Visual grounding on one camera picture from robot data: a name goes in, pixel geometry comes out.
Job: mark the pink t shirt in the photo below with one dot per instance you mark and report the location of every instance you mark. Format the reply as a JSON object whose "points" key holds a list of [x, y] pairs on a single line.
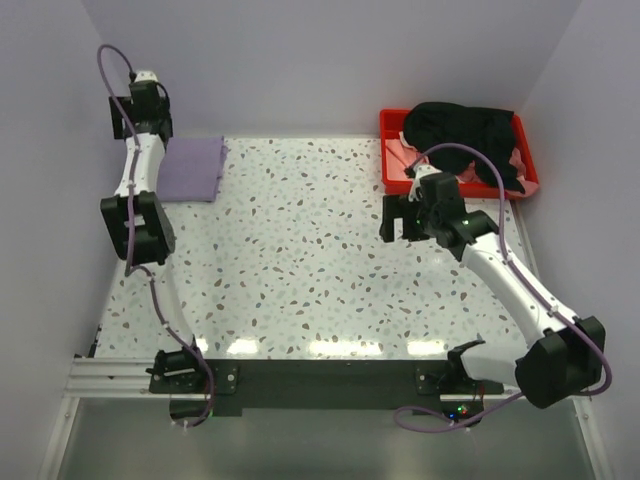
{"points": [[517, 167]]}

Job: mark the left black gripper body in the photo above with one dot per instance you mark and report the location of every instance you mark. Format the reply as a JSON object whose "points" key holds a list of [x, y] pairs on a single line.
{"points": [[165, 109]]}

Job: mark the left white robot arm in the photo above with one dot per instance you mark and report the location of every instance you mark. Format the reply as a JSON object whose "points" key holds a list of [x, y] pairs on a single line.
{"points": [[142, 234]]}

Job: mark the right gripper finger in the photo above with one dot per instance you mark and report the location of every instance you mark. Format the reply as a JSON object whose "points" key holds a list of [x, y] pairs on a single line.
{"points": [[399, 206], [387, 229]]}

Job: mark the red plastic bin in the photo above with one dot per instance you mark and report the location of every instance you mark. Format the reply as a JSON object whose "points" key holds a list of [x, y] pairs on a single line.
{"points": [[391, 123]]}

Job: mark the aluminium rail frame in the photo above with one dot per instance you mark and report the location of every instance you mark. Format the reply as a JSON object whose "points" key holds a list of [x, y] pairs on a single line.
{"points": [[108, 378]]}

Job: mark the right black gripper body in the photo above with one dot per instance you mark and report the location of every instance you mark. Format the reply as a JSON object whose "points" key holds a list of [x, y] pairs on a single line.
{"points": [[429, 218]]}

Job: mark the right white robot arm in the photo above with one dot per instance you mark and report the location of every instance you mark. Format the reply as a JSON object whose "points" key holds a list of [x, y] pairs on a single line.
{"points": [[564, 353]]}

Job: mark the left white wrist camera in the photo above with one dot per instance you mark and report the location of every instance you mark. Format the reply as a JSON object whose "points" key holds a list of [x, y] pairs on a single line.
{"points": [[143, 76]]}

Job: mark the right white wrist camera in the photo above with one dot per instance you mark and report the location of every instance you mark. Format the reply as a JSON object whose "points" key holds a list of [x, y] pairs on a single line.
{"points": [[416, 175]]}

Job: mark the purple t shirt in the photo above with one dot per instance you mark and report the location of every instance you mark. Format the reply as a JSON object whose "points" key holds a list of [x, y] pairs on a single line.
{"points": [[192, 170]]}

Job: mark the black t shirt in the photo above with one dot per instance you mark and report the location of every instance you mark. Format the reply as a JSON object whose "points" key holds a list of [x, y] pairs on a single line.
{"points": [[485, 130]]}

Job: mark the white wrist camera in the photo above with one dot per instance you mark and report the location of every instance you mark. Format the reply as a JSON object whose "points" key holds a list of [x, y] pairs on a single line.
{"points": [[143, 76], [416, 175]]}

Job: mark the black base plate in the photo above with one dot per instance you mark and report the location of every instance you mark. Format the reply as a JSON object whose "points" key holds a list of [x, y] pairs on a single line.
{"points": [[228, 387]]}

